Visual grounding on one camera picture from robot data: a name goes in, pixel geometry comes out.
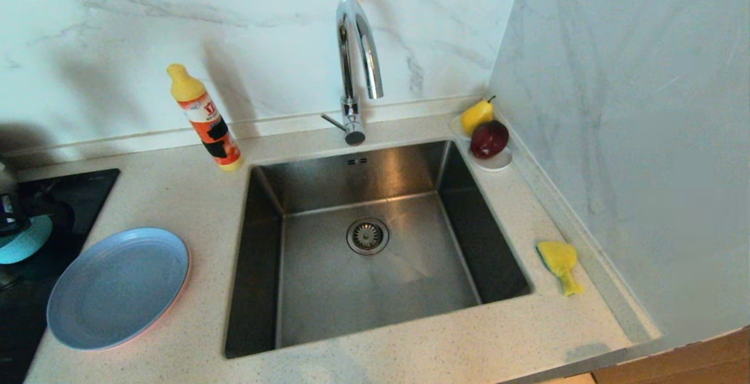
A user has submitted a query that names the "teal ceramic bowl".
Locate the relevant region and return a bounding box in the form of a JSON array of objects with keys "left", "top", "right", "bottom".
[{"left": 0, "top": 215, "right": 54, "bottom": 265}]

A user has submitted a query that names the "blue plastic plate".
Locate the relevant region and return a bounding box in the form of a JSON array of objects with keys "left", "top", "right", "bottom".
[{"left": 46, "top": 227, "right": 190, "bottom": 351}]

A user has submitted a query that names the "pink plastic plate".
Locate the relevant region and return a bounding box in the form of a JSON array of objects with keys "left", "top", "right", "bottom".
[{"left": 138, "top": 252, "right": 193, "bottom": 338}]

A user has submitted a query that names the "yellow orange dish soap bottle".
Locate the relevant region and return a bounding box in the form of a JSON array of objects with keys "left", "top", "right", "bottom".
[{"left": 166, "top": 63, "right": 244, "bottom": 171}]

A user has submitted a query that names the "chrome faucet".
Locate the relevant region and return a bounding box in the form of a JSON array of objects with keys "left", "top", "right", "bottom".
[{"left": 321, "top": 0, "right": 384, "bottom": 147}]

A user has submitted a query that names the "yellow fish-shaped sponge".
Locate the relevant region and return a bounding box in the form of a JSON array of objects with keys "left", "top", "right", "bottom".
[{"left": 536, "top": 240, "right": 585, "bottom": 297}]

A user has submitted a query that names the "metal sink drain strainer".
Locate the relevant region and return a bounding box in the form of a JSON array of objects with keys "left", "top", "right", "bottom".
[{"left": 346, "top": 217, "right": 390, "bottom": 256}]

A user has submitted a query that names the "stainless steel sink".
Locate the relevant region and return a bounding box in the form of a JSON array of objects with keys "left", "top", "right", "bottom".
[{"left": 224, "top": 140, "right": 535, "bottom": 360}]

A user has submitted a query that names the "black induction cooktop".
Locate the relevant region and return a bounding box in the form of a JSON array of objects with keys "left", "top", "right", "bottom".
[{"left": 0, "top": 168, "right": 121, "bottom": 384}]

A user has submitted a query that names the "small white dish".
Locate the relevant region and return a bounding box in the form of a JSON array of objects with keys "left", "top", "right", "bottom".
[
  {"left": 450, "top": 113, "right": 472, "bottom": 140},
  {"left": 469, "top": 147, "right": 514, "bottom": 172}
]

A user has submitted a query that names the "yellow pear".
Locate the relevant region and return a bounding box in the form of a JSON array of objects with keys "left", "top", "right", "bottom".
[{"left": 461, "top": 95, "right": 497, "bottom": 135}]

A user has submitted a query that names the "dark red apple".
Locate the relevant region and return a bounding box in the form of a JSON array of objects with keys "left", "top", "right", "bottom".
[{"left": 470, "top": 120, "right": 510, "bottom": 159}]

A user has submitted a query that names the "wooden cabinet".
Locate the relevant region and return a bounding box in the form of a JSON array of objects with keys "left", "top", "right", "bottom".
[{"left": 592, "top": 327, "right": 750, "bottom": 384}]

